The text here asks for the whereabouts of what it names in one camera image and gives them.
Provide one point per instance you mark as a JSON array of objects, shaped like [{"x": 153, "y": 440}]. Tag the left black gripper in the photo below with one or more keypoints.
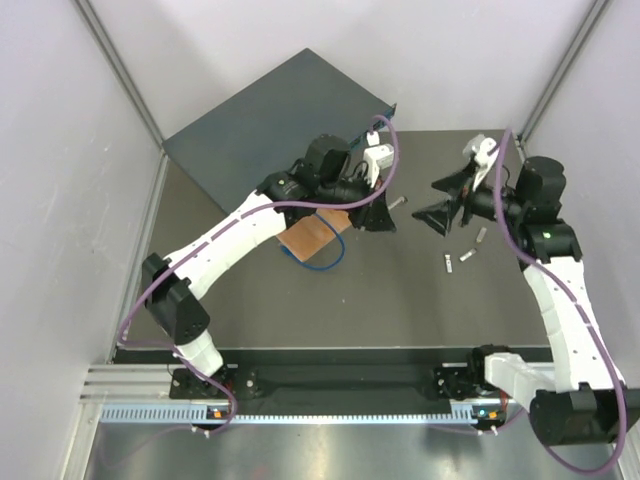
[{"x": 374, "y": 216}]

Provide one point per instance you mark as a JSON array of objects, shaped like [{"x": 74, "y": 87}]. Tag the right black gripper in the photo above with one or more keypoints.
[{"x": 440, "y": 217}]

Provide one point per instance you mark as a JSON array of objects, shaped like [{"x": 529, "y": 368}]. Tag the silver transceiver plug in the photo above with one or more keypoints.
[{"x": 400, "y": 201}]

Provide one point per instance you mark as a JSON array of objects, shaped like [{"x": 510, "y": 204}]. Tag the silver transceiver module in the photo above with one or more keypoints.
[
  {"x": 448, "y": 263},
  {"x": 481, "y": 235},
  {"x": 467, "y": 255}
]

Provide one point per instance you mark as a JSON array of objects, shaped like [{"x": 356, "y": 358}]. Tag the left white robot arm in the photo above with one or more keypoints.
[{"x": 175, "y": 284}]

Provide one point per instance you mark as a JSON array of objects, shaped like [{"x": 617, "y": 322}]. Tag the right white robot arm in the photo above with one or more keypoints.
[{"x": 586, "y": 400}]

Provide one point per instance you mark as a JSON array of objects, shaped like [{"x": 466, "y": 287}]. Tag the wooden board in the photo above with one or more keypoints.
[{"x": 311, "y": 234}]

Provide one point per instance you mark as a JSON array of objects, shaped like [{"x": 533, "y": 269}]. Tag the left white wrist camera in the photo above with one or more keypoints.
[{"x": 377, "y": 157}]

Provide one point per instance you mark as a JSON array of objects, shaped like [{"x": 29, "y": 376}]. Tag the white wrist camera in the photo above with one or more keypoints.
[
  {"x": 482, "y": 153},
  {"x": 377, "y": 157}
]

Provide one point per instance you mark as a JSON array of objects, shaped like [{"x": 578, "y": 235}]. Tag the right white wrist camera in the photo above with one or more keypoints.
[{"x": 482, "y": 153}]

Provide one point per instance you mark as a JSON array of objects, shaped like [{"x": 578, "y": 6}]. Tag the dark blue network switch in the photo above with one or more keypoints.
[{"x": 269, "y": 124}]

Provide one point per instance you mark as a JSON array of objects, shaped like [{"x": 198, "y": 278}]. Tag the aluminium frame rail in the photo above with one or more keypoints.
[{"x": 126, "y": 383}]

